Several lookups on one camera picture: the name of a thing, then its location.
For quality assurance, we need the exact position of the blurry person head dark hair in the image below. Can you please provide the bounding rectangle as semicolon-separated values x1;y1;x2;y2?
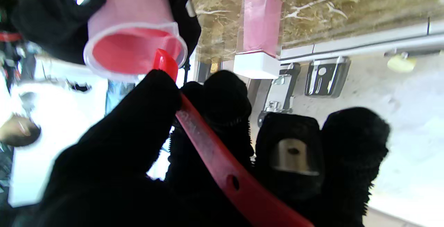
0;114;42;148

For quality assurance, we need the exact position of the white back counter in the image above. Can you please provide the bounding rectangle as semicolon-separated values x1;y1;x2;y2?
277;21;444;64

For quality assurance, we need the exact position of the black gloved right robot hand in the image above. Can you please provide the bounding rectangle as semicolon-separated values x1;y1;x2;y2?
10;0;202;65

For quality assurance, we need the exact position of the red plastic measuring spoon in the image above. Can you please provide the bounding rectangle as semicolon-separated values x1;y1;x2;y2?
153;49;315;227

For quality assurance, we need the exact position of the pink container with white lid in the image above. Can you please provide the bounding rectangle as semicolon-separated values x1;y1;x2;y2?
233;0;283;80

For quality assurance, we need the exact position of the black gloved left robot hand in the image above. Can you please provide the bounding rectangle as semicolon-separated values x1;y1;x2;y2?
35;69;391;227

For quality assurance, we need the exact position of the pink plastic measuring cup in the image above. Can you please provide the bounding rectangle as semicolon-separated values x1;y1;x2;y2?
83;0;188;82

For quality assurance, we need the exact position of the red and black right arm cable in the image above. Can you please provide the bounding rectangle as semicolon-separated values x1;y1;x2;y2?
0;30;22;43

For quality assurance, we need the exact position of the black toaster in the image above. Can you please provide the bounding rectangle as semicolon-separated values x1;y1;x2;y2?
305;56;351;99

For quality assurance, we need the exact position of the yellow pastry piece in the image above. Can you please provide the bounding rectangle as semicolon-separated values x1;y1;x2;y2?
387;54;417;74

